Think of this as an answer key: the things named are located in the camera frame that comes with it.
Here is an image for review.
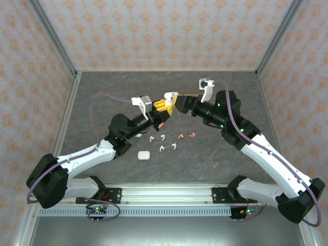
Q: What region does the aluminium base beam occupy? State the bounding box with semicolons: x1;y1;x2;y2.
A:
74;182;259;207

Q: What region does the small circuit board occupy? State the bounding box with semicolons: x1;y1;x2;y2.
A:
86;204;108;219
230;207;261;220

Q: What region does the grey metal panel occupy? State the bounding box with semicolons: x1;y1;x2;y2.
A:
28;216;307;246

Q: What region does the aluminium table edge rail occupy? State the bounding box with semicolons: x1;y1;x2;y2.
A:
256;71;317;246
12;71;83;246
76;68;259;73

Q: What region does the aluminium frame post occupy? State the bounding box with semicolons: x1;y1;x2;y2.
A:
256;0;305;77
27;0;78;77

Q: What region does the purple board cable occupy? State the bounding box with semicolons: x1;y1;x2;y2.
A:
234;202;268;221
76;197;121;223

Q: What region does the white slotted cable duct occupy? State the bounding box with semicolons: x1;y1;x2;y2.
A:
38;207;233;217

